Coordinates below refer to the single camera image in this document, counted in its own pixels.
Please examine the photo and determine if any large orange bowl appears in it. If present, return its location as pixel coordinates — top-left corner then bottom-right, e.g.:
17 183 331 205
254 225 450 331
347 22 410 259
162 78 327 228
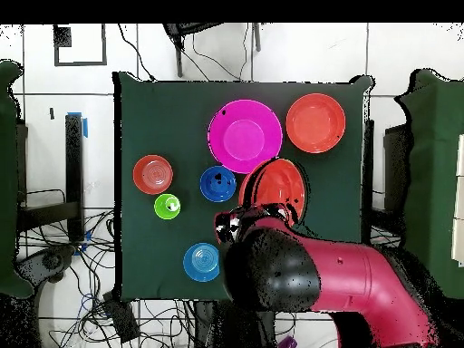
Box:
285 92 346 154
237 158 308 220

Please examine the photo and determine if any large pink bowl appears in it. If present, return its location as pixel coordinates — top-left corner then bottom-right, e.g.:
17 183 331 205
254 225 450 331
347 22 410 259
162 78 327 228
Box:
207 99 284 175

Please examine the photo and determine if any dark blue bowl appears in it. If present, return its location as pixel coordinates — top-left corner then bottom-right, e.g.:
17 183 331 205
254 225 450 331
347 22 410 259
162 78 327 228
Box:
199 165 237 203

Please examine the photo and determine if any green cup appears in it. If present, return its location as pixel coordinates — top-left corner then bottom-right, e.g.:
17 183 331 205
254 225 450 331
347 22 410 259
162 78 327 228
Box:
153 193 182 221

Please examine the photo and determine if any small light blue bowl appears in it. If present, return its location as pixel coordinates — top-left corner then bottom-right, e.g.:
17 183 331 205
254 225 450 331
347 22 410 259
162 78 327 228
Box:
182 242 221 283

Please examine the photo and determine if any small orange bowl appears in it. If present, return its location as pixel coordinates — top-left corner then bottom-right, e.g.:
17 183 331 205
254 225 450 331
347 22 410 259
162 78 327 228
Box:
132 154 174 196

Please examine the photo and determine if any dark green table cloth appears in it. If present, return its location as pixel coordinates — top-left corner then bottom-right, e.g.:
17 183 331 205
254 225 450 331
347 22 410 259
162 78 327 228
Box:
112 71 374 303

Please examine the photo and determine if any black power strip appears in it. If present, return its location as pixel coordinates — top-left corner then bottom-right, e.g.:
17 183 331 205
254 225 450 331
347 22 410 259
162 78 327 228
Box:
102 290 141 343

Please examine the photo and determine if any green cloth on side table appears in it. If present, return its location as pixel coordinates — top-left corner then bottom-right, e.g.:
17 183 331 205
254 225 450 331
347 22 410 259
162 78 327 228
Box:
0 59 35 300
393 68 464 300

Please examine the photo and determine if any cable tangle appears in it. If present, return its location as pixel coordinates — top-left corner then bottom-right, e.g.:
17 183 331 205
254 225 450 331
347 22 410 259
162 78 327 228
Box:
17 208 197 348

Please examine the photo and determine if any black table frame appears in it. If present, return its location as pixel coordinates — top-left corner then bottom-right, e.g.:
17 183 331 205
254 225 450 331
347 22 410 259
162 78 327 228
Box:
362 119 412 237
15 111 89 243

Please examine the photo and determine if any grey pedestal foot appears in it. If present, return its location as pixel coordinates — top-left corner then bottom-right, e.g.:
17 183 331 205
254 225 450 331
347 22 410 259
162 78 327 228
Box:
14 245 77 285

